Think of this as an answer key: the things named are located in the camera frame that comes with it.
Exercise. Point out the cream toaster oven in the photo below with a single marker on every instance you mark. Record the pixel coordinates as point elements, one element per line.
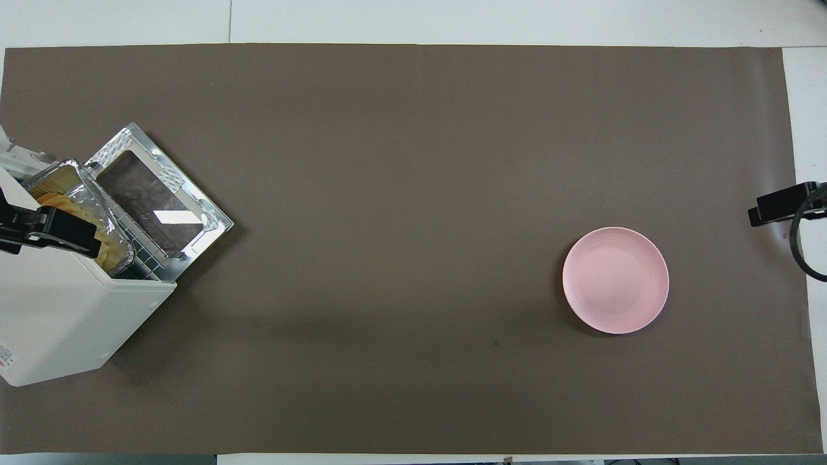
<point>58,316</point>

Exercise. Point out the aluminium foil tray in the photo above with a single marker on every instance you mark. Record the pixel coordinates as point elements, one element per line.
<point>97,200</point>

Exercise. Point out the sliced orange bread loaf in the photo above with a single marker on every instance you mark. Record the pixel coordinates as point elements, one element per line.
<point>64,200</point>

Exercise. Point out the brown table mat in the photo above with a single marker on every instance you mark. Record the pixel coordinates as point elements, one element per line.
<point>413,194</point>

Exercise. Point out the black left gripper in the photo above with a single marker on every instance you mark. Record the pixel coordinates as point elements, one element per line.
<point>22,229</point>

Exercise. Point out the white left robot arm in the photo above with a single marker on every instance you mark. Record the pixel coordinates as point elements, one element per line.
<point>19,160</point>

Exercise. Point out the pink round plate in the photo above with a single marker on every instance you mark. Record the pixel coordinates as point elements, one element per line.
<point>615,281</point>

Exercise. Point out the glass oven door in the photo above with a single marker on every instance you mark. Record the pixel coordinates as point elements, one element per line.
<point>155,200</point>

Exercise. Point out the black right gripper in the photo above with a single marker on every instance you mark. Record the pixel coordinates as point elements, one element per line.
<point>817,197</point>

